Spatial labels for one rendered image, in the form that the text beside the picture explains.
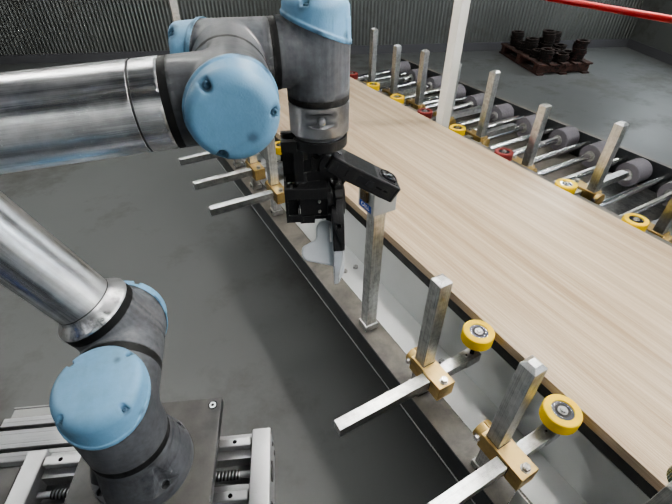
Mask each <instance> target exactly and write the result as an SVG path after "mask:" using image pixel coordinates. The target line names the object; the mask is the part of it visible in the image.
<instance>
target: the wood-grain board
mask: <svg viewBox="0 0 672 504"><path fill-rule="evenodd" d="M349 99H350V102H349V130H348V132H347V145H346V146H345V147H344V148H343V149H344V150H346V151H348V152H350V153H352V154H354V155H356V156H358V157H360V158H362V159H364V160H366V161H368V162H370V163H372V164H374V165H376V166H378V167H380V168H382V169H385V170H387V171H389V172H391V173H393V174H394V175H395V176H396V178H397V182H398V184H399V186H400V189H401V190H400V192H399V193H398V194H397V200H396V209H395V210H393V211H390V212H387V213H386V216H385V228H384V238H386V239H387V240H388V241H389V242H390V243H391V244H392V245H393V246H394V247H395V248H396V249H397V250H398V251H400V252H401V253H402V254H403V255H404V256H405V257H406V258H407V259H408V260H409V261H410V262H411V263H412V264H414V265H415V266H416V267H417V268H418V269H419V270H420V271H421V272H422V273H423V274H424V275H425V276H426V277H428V278H429V279H431V278H433V277H435V276H438V275H440V274H442V273H443V274H444V275H445V276H446V277H447V278H449V279H450V280H451V281H452V282H453V285H452V290H451V294H450V299H451V300H452V301H453V302H454V303H456V304H457V305H458V306H459V307H460V308H461V309H462V310H463V311H464V312H465V313H466V314H467V315H468V316H470V317H471V318H472V319H473V320H481V321H484V322H486V323H488V324H489V325H490V326H491V327H492V328H493V329H494V332H495V338H494V340H495V341H496V342H498V343H499V344H500V345H501V346H502V347H503V348H504V349H505V350H506V351H507V352H508V353H509V354H510V355H512V356H513V357H514V358H515V359H516V360H517V361H518V362H519V363H520V362H521V361H523V360H525V359H526V358H528V357H530V356H531V355H534V356H535V357H536V358H537V359H538V360H539V361H540V362H541V363H543V364H544V365H545V366H546V367H547V368H548V370H547V372H546V374H545V376H544V378H543V379H542V381H541V383H542V384H543V385H544V386H545V387H546V388H547V389H548V390H549V391H550V392H551V393H552V394H560V395H564V396H566V397H568V398H570V399H571V400H573V401H574V402H575V403H576V404H577V405H578V406H579V407H580V409H581V411H582V414H583V422H584V423H585V424H586V425H587V426H588V427H589V428H590V429H591V430H592V431H593V432H594V433H595V434H597V435H598V436H599V437H600V438H601V439H602V440H603V441H604V442H605V443H606V444H607V445H608V446H609V447H611V448H612V449H613V450H614V451H615V452H616V453H617V454H618V455H619V456H620V457H621V458H622V459H623V460H625V461H626V462H627V463H628V464H629V465H630V466H631V467H632V468H633V469H634V470H635V471H636V472H637V473H639V474H640V475H641V476H642V477H643V478H644V479H645V480H646V481H647V482H648V483H649V484H650V485H651V486H653V487H654V488H655V489H656V490H657V491H658V492H659V491H660V490H661V489H662V488H664V487H665V486H666V485H667V484H668V480H667V476H666V473H667V470H668V468H669V467H670V466H671V465H672V247H671V246H669V245H667V244H666V243H664V242H662V241H660V240H658V239H656V238H654V237H652V236H650V235H649V234H647V233H645V232H643V231H641V230H639V229H637V228H635V227H633V226H631V225H630V224H628V223H626V222H624V221H622V220H620V219H618V218H616V217H614V216H613V215H611V214H609V213H607V212H605V211H603V210H601V209H599V208H597V207H596V206H594V205H592V204H590V203H588V202H586V201H584V200H582V199H580V198H578V197H577V196H575V195H573V194H571V193H569V192H567V191H565V190H563V189H561V188H560V187H558V186H556V185H554V184H552V183H550V182H548V181H546V180H544V179H543V178H541V177H539V176H537V175H535V174H533V173H531V172H529V171H527V170H526V169H524V168H522V167H520V166H518V165H516V164H514V163H512V162H510V161H508V160H507V159H505V158H503V157H501V156H499V155H497V154H495V153H493V152H491V151H490V150H488V149H486V148H484V147H482V146H480V145H478V144H476V143H474V142H473V141H471V140H469V139H467V138H465V137H463V136H461V135H459V134H457V133H455V132H454V131H452V130H450V129H448V128H446V127H444V126H442V125H440V124H438V123H437V122H435V121H433V120H431V119H429V118H427V117H425V116H423V115H421V114H420V113H418V112H416V111H414V110H412V109H410V108H408V107H406V106H404V105H402V104H401V103H399V102H397V101H395V100H393V99H391V98H389V97H387V96H385V95H384V94H382V93H380V92H378V91H376V90H374V89H372V88H370V87H368V86H367V85H365V84H363V83H361V82H359V81H357V80H355V79H353V78H351V77H350V93H349Z"/></svg>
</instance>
